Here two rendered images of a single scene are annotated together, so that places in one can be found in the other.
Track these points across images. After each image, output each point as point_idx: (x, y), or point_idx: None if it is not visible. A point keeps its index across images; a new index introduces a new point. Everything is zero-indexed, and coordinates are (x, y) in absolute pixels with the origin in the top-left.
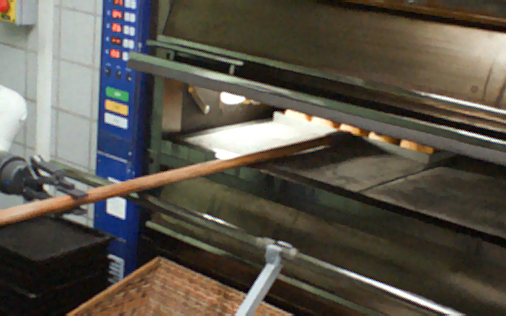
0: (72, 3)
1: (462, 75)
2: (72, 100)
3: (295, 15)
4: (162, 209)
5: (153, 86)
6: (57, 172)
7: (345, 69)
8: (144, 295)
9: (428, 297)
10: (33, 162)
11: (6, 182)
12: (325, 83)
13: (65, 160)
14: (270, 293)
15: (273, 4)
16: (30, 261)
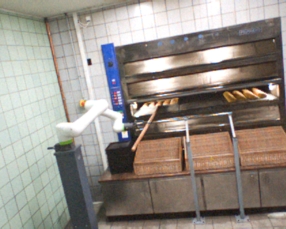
0: (99, 97)
1: (195, 82)
2: (104, 118)
3: (158, 82)
4: (158, 122)
5: (126, 107)
6: (142, 120)
7: (173, 88)
8: (139, 149)
9: (200, 121)
10: (135, 121)
11: (131, 127)
12: (169, 92)
13: (105, 132)
14: (167, 136)
15: (152, 82)
16: (125, 147)
